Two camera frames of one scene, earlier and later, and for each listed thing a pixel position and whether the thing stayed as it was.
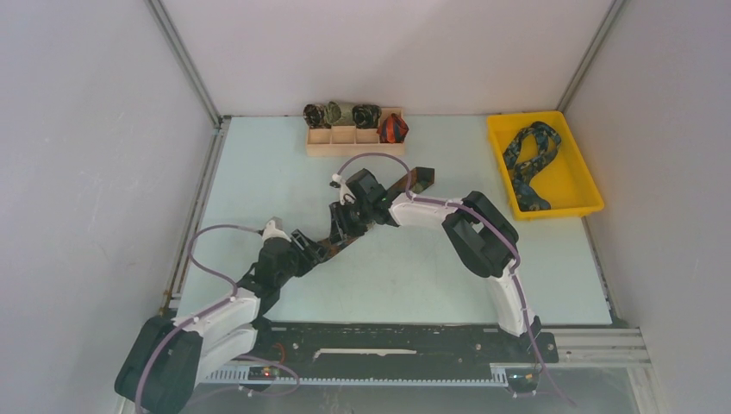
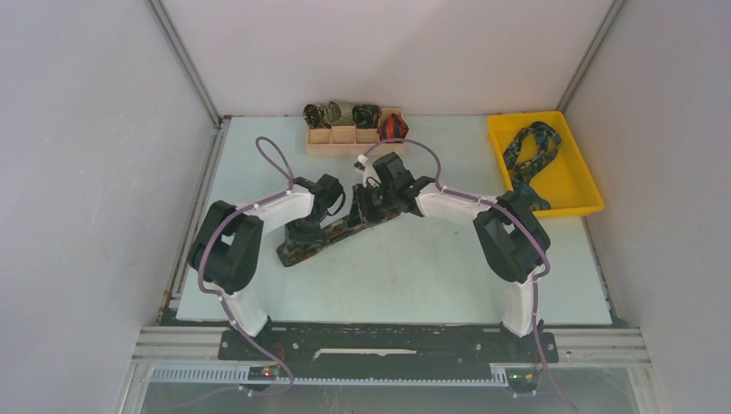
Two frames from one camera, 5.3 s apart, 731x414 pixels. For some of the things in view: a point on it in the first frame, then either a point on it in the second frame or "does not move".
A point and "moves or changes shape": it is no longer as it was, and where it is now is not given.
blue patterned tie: (547, 141) does not move
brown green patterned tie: (421, 179) moves or changes shape
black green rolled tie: (365, 116) does not move
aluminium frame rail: (576, 350) does not move
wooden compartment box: (348, 141) does not move
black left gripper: (309, 255) → (298, 236)
